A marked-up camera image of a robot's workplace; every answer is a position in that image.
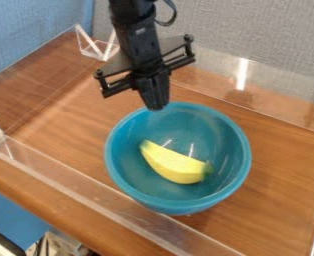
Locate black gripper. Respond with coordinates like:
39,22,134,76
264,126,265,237
95,14,195,110

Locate clear acrylic corner bracket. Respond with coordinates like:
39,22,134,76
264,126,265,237
75,24,121,62

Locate clear acrylic barrier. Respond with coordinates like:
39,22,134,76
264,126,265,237
173,47,314,131
0,136,243,256

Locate clear acrylic front barrier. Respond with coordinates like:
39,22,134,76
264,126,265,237
0,136,243,256

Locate yellow toy banana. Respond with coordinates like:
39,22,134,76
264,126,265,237
141,140,214,184

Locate clear acrylic back barrier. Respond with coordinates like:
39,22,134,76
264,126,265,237
173,47,314,131

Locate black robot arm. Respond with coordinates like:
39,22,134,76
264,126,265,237
94,0,195,111

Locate blue plastic bowl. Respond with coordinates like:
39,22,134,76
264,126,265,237
105,102,253,215

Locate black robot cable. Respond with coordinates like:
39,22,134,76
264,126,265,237
153,0,179,28

